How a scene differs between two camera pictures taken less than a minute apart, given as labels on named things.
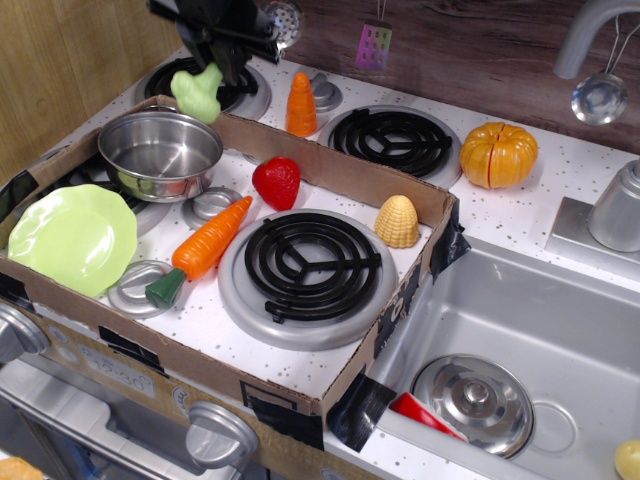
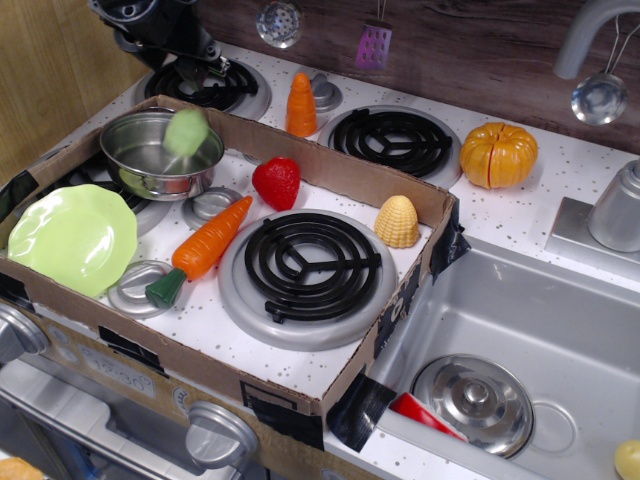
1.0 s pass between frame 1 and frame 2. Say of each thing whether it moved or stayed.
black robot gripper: moved
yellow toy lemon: stayed
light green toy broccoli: moved
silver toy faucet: stayed
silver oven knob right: stayed
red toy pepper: stayed
